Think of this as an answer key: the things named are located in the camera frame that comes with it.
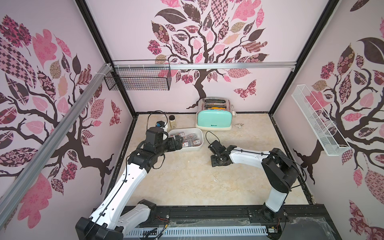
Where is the mint green toaster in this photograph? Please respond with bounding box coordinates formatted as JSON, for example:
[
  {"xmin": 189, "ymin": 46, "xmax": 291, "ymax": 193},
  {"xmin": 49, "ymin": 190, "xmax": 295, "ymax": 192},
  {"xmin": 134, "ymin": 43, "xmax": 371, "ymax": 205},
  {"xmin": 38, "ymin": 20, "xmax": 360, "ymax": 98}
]
[{"xmin": 196, "ymin": 97, "xmax": 236, "ymax": 131}]

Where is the white toaster power plug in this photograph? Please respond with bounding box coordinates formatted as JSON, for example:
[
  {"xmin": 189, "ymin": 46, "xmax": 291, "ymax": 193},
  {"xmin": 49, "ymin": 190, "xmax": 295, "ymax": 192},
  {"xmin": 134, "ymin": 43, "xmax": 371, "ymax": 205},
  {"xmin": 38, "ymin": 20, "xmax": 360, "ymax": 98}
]
[{"xmin": 235, "ymin": 123, "xmax": 244, "ymax": 129}]

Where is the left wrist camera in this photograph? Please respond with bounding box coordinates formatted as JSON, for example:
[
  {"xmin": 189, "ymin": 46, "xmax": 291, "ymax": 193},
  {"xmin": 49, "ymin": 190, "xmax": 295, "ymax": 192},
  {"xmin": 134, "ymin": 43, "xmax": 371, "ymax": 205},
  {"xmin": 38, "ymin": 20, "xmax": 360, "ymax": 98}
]
[{"xmin": 156, "ymin": 121, "xmax": 168, "ymax": 132}]

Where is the white plastic storage box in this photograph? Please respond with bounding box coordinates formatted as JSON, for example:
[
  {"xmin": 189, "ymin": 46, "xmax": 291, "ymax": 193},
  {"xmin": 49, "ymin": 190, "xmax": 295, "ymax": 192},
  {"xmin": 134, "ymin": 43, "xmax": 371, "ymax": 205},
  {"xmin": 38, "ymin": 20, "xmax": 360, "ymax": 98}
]
[{"xmin": 169, "ymin": 128, "xmax": 204, "ymax": 152}]

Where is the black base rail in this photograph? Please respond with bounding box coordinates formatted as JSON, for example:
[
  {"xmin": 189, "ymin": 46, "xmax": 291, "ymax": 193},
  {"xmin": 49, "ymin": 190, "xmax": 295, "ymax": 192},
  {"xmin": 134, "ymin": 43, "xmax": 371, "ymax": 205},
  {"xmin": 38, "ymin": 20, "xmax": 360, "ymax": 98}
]
[{"xmin": 122, "ymin": 205, "xmax": 340, "ymax": 240}]

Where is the white wire wall basket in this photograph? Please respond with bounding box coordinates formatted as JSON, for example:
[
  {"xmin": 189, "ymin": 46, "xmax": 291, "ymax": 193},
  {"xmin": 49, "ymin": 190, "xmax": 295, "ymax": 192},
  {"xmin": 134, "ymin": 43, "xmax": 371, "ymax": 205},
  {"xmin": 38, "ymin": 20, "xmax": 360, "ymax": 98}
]
[{"xmin": 292, "ymin": 85, "xmax": 352, "ymax": 156}]

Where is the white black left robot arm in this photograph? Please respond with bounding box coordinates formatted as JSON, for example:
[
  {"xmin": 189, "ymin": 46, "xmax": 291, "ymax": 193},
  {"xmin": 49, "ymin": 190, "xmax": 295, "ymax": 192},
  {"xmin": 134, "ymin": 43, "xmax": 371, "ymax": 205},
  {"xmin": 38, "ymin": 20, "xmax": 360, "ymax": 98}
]
[{"xmin": 75, "ymin": 127, "xmax": 184, "ymax": 240}]

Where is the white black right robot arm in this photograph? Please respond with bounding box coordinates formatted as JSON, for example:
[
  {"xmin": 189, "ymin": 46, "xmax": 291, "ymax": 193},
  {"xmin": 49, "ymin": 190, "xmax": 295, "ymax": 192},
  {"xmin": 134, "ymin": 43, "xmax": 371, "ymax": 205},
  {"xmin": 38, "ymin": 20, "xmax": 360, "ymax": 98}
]
[{"xmin": 208, "ymin": 140, "xmax": 300, "ymax": 223}]

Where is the black-lidded spice jar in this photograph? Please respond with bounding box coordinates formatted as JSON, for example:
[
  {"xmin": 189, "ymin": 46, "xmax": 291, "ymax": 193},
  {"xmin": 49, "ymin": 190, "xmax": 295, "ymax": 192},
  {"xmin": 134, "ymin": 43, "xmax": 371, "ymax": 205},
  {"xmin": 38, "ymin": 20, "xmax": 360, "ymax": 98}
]
[{"xmin": 169, "ymin": 115, "xmax": 177, "ymax": 129}]

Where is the white slotted cable duct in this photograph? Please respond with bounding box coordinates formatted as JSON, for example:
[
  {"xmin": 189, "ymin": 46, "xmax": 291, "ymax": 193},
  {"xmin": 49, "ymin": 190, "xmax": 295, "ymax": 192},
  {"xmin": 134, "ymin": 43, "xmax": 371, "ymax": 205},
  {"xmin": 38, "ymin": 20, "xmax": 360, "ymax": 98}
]
[{"xmin": 124, "ymin": 226, "xmax": 269, "ymax": 239}]

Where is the black wire wall basket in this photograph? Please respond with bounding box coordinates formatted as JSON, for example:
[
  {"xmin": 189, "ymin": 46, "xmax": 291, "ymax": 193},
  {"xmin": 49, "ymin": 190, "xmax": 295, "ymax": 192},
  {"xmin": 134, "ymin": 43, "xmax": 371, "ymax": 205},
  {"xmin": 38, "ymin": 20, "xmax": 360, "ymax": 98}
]
[{"xmin": 104, "ymin": 60, "xmax": 172, "ymax": 91}]

